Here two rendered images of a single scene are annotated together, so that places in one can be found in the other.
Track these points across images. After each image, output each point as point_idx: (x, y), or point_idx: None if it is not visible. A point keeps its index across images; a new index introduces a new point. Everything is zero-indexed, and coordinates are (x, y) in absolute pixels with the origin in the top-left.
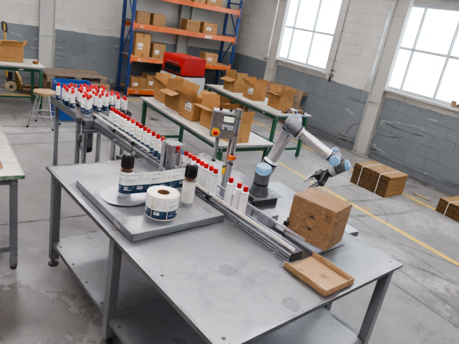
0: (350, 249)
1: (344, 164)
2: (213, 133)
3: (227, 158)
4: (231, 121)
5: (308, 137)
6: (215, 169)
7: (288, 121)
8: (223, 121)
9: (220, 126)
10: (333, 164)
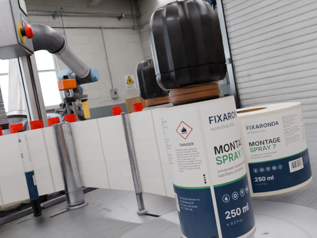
0: None
1: (80, 87)
2: (29, 31)
3: (35, 103)
4: (24, 8)
5: (70, 47)
6: (75, 114)
7: (41, 26)
8: (20, 5)
9: (20, 19)
10: (97, 77)
